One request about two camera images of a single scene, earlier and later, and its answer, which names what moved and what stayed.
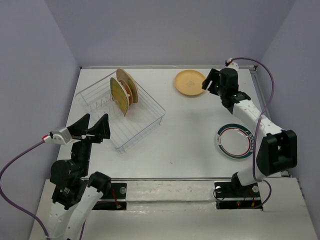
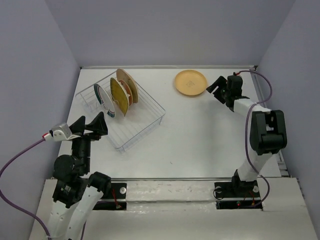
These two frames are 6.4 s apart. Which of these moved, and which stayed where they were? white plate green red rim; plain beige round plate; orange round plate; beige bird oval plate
Moved: white plate green red rim
Stayed: plain beige round plate; beige bird oval plate; orange round plate
